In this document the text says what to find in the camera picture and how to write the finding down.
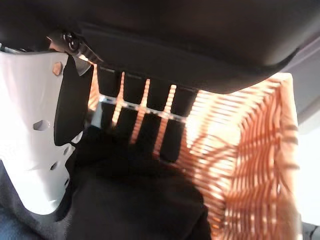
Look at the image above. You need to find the black cloth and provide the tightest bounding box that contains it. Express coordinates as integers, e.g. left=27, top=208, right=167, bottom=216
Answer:
left=56, top=124, right=213, bottom=240

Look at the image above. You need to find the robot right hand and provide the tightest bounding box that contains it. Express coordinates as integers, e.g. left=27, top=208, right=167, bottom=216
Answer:
left=0, top=0, right=320, bottom=216

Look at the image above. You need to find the tan wicker laundry basket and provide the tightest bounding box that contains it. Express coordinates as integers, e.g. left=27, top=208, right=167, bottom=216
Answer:
left=84, top=56, right=305, bottom=240

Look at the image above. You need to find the blue cloth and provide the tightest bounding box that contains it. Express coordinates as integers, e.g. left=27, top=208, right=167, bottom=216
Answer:
left=0, top=159, right=71, bottom=240

